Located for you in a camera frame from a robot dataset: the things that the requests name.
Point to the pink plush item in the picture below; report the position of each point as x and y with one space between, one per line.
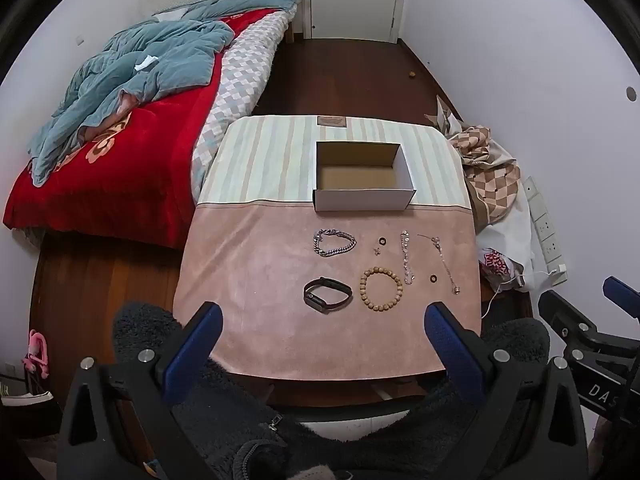
37 355

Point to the white cloth with red print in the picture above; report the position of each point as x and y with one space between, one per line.
505 240

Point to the black smart band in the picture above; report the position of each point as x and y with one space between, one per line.
314 301

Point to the round wall cover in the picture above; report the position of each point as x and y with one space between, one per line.
631 93

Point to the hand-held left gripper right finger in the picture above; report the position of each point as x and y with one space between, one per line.
452 350

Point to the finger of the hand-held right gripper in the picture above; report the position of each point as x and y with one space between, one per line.
622 296
590 330

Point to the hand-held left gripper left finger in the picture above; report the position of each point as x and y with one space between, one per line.
195 355

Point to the white cardboard box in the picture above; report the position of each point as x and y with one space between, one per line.
360 200

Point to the crumpled beige paper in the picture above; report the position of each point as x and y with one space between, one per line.
445 117

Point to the white charger plug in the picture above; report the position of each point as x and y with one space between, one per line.
560 274

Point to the grey white checkered sheet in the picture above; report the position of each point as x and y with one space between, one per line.
240 70

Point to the teal duvet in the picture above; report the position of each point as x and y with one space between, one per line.
165 55

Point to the dark shoe white sole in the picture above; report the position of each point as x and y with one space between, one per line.
25 400

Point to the light wooden bed frame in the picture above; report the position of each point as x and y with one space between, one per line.
296 20

